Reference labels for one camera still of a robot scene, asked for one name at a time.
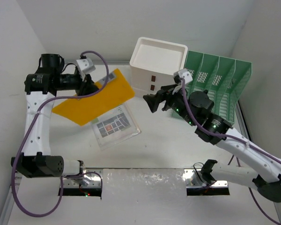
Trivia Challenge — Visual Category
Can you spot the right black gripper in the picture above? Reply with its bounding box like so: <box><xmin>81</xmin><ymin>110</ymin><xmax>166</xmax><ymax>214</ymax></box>
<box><xmin>143</xmin><ymin>83</ymin><xmax>196</xmax><ymax>127</ymax></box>

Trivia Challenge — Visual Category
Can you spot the white three-drawer storage box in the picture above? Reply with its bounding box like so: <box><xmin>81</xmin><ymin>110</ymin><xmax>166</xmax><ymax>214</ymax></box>
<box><xmin>129</xmin><ymin>37</ymin><xmax>188</xmax><ymax>98</ymax></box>

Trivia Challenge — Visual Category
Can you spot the orange plastic folder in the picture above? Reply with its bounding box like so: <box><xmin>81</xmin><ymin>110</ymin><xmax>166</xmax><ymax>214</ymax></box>
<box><xmin>52</xmin><ymin>69</ymin><xmax>135</xmax><ymax>126</ymax></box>

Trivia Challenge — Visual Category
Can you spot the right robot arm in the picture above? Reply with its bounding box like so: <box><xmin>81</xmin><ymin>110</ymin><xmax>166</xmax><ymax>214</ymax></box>
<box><xmin>143</xmin><ymin>85</ymin><xmax>281</xmax><ymax>203</ymax></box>

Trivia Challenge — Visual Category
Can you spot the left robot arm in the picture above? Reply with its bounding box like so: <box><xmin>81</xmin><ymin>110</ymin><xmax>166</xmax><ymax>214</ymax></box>
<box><xmin>11</xmin><ymin>54</ymin><xmax>98</xmax><ymax>178</ymax></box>

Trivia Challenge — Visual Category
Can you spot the clear sleeve with documents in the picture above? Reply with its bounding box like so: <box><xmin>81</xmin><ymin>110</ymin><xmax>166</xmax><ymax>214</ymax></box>
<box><xmin>91</xmin><ymin>103</ymin><xmax>141</xmax><ymax>150</ymax></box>

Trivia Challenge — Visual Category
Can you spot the green plastic file organizer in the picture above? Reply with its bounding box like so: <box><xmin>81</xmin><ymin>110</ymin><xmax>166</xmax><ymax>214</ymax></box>
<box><xmin>182</xmin><ymin>51</ymin><xmax>252</xmax><ymax>125</ymax></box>

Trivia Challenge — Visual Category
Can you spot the white foam front panel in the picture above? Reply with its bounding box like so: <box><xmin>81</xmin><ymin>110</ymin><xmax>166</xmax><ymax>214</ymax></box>
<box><xmin>9</xmin><ymin>169</ymin><xmax>277</xmax><ymax>225</ymax></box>

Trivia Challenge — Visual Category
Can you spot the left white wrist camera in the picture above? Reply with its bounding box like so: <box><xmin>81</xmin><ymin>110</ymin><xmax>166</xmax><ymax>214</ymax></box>
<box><xmin>76</xmin><ymin>58</ymin><xmax>96</xmax><ymax>74</ymax></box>

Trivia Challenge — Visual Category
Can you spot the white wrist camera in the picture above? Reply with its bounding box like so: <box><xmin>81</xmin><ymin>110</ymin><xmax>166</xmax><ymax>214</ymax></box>
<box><xmin>173</xmin><ymin>68</ymin><xmax>193</xmax><ymax>84</ymax></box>
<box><xmin>76</xmin><ymin>58</ymin><xmax>96</xmax><ymax>74</ymax></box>

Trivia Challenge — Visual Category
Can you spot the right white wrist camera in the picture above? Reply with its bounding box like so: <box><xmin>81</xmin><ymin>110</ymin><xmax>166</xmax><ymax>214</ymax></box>
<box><xmin>173</xmin><ymin>68</ymin><xmax>193</xmax><ymax>84</ymax></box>

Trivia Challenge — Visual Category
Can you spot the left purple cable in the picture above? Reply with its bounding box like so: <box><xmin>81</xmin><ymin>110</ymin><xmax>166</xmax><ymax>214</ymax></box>
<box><xmin>11</xmin><ymin>50</ymin><xmax>110</xmax><ymax>218</ymax></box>

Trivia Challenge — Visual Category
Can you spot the purple cable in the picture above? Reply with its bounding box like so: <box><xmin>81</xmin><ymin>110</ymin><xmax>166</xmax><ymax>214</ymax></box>
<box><xmin>11</xmin><ymin>50</ymin><xmax>110</xmax><ymax>218</ymax></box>
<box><xmin>181</xmin><ymin>78</ymin><xmax>281</xmax><ymax>225</ymax></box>

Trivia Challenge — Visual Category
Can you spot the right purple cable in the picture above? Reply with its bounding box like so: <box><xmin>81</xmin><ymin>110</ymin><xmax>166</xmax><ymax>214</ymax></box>
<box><xmin>181</xmin><ymin>78</ymin><xmax>281</xmax><ymax>225</ymax></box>

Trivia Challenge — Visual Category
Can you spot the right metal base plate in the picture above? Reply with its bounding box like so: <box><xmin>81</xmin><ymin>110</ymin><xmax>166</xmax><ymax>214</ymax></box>
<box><xmin>183</xmin><ymin>168</ymin><xmax>228</xmax><ymax>188</ymax></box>

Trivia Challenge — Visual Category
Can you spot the metal base plate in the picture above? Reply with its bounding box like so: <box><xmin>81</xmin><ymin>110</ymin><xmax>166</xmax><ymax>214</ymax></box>
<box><xmin>183</xmin><ymin>168</ymin><xmax>228</xmax><ymax>188</ymax></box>
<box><xmin>63</xmin><ymin>171</ymin><xmax>103</xmax><ymax>188</ymax></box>

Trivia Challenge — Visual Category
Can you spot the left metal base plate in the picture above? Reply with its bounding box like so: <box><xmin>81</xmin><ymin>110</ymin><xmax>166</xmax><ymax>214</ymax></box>
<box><xmin>63</xmin><ymin>171</ymin><xmax>103</xmax><ymax>188</ymax></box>

